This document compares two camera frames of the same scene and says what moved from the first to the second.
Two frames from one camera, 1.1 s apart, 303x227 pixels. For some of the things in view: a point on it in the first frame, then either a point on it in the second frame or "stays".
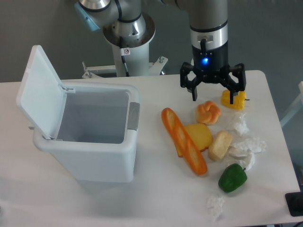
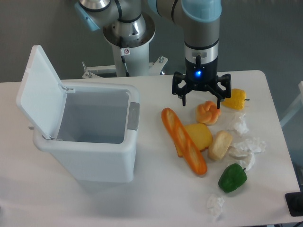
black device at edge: (294, 201) stays
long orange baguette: (187, 147) stays
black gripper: (211, 66) to (201, 77)
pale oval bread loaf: (220, 144) stays
